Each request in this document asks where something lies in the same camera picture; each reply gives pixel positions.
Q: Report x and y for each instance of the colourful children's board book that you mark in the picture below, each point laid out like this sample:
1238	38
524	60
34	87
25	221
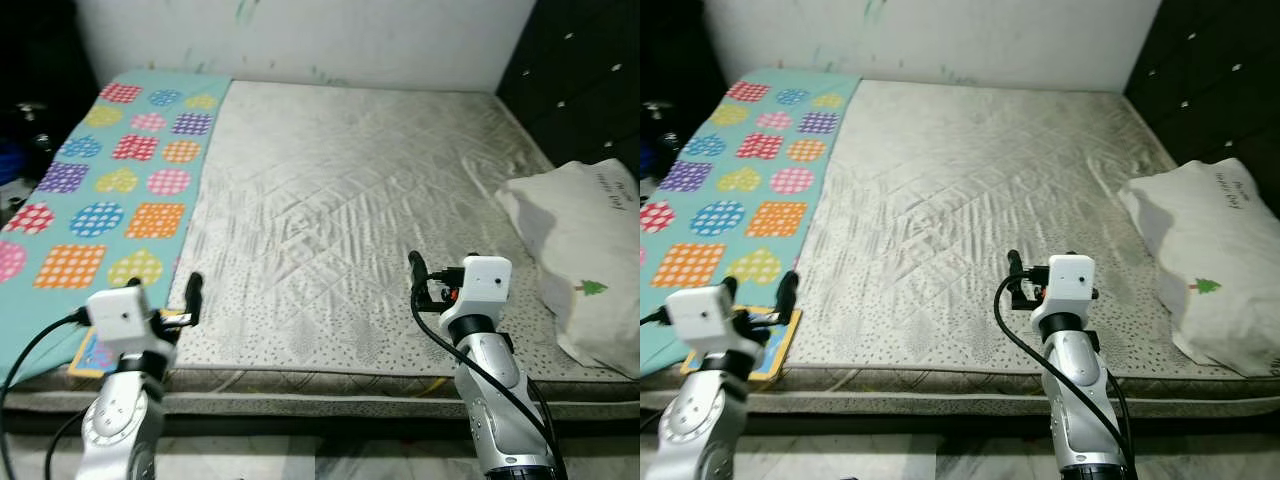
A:
95	358
775	350

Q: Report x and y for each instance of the teal blanket with coloured shapes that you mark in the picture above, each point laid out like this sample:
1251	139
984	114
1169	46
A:
720	220
100	220

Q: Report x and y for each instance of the white pillow with tree print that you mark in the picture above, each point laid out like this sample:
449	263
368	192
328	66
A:
590	240
1210	240

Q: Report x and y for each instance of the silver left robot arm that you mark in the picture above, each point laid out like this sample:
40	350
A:
700	430
115	430

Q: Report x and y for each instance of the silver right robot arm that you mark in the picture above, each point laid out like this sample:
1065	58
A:
1085	410
495	410

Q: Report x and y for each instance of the grey quilted mattress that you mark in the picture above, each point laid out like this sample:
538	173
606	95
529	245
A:
350	180
980	180

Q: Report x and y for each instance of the blue plastic stool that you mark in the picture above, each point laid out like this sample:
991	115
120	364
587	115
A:
8	165

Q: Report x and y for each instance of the black bag with white print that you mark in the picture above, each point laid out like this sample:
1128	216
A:
660	125
35	125

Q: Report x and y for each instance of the dark tufted headboard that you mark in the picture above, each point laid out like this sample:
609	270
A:
590	80
1220	80

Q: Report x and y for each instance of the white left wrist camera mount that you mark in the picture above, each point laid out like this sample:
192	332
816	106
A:
700	312
120	315

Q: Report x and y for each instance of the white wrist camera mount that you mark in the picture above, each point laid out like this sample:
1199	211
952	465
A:
120	315
488	280
1070	278
700	312

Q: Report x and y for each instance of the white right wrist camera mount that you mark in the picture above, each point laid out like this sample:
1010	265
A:
488	280
1070	278

